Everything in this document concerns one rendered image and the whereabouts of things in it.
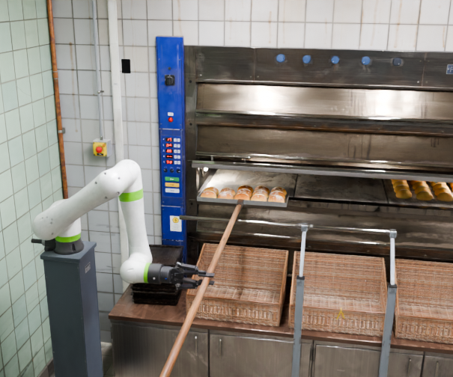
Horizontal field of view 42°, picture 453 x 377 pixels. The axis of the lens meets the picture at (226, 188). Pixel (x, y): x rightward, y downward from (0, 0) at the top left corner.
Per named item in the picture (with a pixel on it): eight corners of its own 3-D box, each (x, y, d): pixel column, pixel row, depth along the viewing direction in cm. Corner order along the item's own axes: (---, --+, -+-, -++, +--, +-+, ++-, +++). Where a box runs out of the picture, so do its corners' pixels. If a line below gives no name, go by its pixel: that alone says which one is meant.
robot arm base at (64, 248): (26, 251, 287) (25, 239, 285) (41, 238, 301) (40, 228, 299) (76, 256, 282) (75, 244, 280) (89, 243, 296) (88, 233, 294)
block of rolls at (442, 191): (387, 170, 425) (388, 164, 423) (457, 175, 417) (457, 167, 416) (395, 199, 368) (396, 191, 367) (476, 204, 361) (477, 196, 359)
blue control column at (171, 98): (216, 241, 594) (216, 19, 524) (231, 242, 591) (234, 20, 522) (165, 351, 414) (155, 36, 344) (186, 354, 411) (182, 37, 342)
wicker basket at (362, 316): (291, 288, 382) (293, 249, 373) (380, 295, 374) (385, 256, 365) (287, 329, 337) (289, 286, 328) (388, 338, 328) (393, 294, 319)
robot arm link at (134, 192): (106, 164, 262) (131, 163, 258) (119, 156, 274) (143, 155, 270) (112, 203, 267) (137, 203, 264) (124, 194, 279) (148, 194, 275)
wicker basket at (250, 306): (203, 280, 392) (203, 241, 383) (287, 288, 382) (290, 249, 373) (184, 318, 347) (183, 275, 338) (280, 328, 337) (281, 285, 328)
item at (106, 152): (96, 153, 378) (96, 138, 374) (111, 154, 376) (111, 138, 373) (92, 156, 371) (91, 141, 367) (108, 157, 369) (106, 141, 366)
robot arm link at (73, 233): (46, 242, 282) (42, 206, 276) (63, 230, 296) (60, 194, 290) (70, 246, 278) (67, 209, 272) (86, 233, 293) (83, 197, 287)
